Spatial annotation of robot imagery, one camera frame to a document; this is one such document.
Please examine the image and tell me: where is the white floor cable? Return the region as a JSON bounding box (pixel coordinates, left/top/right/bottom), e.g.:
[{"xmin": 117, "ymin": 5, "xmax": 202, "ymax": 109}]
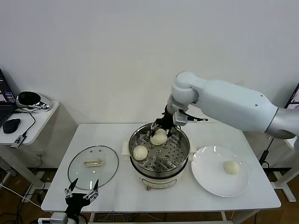
[{"xmin": 0, "ymin": 183, "xmax": 42, "ymax": 207}]

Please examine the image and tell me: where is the steel steamer basket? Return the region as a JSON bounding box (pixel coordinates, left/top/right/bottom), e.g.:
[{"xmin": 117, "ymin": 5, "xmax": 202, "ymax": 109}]
[{"xmin": 121, "ymin": 122, "xmax": 197, "ymax": 175}]

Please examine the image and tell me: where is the large white plate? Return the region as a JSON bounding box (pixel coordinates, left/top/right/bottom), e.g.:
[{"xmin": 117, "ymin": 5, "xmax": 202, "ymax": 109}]
[{"xmin": 191, "ymin": 146, "xmax": 249, "ymax": 198}]

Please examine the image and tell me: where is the chrome and black headset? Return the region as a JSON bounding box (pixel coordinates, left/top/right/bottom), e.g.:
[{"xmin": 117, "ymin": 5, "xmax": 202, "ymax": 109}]
[{"xmin": 17, "ymin": 91, "xmax": 52, "ymax": 114}]

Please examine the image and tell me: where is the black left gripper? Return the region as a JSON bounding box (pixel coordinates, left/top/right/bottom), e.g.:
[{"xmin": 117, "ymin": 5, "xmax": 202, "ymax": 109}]
[{"xmin": 64, "ymin": 178, "xmax": 100, "ymax": 217}]

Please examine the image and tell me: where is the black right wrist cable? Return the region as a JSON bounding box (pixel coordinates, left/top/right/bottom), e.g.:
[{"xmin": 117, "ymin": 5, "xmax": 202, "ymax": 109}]
[{"xmin": 185, "ymin": 115, "xmax": 209, "ymax": 123}]

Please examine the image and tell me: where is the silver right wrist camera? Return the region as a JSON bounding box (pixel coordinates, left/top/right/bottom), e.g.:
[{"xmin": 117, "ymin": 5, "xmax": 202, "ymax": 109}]
[{"xmin": 173, "ymin": 111, "xmax": 189, "ymax": 126}]

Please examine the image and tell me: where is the black floor cable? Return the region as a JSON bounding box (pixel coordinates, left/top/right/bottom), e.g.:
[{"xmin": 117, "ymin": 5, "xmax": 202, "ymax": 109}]
[{"xmin": 23, "ymin": 171, "xmax": 47, "ymax": 203}]

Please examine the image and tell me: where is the round glass pot lid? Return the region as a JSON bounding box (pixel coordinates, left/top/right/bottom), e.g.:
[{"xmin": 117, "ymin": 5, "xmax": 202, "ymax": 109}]
[{"xmin": 67, "ymin": 146, "xmax": 120, "ymax": 191}]

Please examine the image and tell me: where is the black computer mouse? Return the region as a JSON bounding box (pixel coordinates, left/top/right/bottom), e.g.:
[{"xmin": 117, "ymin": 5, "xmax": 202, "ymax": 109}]
[{"xmin": 2, "ymin": 118, "xmax": 21, "ymax": 134}]

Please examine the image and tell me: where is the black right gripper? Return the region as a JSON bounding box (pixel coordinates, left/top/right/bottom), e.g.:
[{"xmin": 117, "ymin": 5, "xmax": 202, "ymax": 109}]
[{"xmin": 150, "ymin": 111, "xmax": 176, "ymax": 139}]

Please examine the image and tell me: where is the white side table with headset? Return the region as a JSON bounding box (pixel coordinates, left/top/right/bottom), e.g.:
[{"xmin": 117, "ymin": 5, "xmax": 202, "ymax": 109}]
[{"xmin": 0, "ymin": 100, "xmax": 60, "ymax": 187}]

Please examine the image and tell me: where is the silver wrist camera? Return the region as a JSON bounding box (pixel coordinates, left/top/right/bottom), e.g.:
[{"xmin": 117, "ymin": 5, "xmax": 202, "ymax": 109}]
[
  {"xmin": 173, "ymin": 111, "xmax": 189, "ymax": 126},
  {"xmin": 38, "ymin": 212, "xmax": 68, "ymax": 224}
]

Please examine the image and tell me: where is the white side table with label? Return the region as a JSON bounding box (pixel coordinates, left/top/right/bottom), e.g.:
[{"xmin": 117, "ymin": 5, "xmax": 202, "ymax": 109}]
[{"xmin": 272, "ymin": 137, "xmax": 299, "ymax": 203}]

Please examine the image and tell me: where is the small grey usb hub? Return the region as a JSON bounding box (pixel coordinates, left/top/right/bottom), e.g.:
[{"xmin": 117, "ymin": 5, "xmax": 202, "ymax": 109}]
[{"xmin": 11, "ymin": 134, "xmax": 26, "ymax": 149}]

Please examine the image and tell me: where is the white electric cooker base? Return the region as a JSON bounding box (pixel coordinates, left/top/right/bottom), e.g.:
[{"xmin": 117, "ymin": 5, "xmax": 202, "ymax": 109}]
[{"xmin": 123, "ymin": 153, "xmax": 195, "ymax": 192}]

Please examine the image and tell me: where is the black usb hub cable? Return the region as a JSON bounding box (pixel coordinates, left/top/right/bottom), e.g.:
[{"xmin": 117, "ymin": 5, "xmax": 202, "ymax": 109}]
[{"xmin": 13, "ymin": 108, "xmax": 37, "ymax": 137}]

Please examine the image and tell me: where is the black laptop with dark screen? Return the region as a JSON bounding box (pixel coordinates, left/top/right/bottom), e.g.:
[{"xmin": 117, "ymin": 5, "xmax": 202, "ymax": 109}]
[{"xmin": 0, "ymin": 68, "xmax": 18, "ymax": 128}]

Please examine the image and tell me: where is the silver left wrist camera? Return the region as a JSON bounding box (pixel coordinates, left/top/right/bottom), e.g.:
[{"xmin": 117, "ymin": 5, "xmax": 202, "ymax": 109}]
[{"xmin": 38, "ymin": 212, "xmax": 68, "ymax": 224}]

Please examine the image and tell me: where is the black cable with adapter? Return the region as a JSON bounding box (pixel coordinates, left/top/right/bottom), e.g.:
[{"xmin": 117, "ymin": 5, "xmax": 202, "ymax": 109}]
[{"xmin": 258, "ymin": 137, "xmax": 274, "ymax": 169}]

